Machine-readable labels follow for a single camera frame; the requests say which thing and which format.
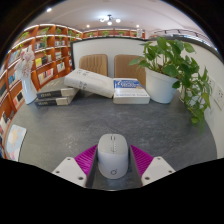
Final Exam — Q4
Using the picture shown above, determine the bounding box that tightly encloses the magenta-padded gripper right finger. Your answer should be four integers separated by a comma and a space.
129, 144, 177, 188

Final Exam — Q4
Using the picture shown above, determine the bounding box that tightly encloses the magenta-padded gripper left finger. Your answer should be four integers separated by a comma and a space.
52, 143, 100, 189

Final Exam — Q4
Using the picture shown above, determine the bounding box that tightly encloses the light grey computer mouse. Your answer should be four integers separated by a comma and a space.
97, 133, 130, 180

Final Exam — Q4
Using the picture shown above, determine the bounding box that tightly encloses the white book with plain cover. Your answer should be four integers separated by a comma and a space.
112, 87, 151, 105

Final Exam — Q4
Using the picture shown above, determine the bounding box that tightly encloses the white plant pot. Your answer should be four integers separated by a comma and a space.
145, 67, 181, 104

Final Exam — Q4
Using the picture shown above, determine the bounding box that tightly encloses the white ceramic vase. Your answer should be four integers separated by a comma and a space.
20, 74, 38, 105

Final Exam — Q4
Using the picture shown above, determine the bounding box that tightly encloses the thick white book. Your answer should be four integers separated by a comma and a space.
63, 68, 116, 99

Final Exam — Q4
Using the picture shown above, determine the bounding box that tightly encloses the tan upholstered chair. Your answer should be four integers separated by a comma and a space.
113, 54, 147, 88
78, 53, 109, 78

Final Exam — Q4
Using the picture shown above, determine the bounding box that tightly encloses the green leafy pothos plant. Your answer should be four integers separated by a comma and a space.
129, 36, 213, 134

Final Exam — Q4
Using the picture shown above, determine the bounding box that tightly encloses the curved orange wooden bookshelf unit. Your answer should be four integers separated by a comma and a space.
0, 23, 83, 159

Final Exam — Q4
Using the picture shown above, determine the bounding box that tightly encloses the multi-bulb ceiling light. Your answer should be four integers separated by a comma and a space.
99, 14, 122, 27

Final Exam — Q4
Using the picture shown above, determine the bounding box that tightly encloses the white wall socket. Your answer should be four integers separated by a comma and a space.
213, 84, 224, 111
207, 76, 216, 96

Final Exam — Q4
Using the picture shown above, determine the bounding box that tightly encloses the black track light rail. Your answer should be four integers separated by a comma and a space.
153, 29, 213, 44

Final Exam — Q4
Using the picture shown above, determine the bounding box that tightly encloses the orange wall shelf unit with plants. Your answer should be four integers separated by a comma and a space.
82, 28, 146, 40

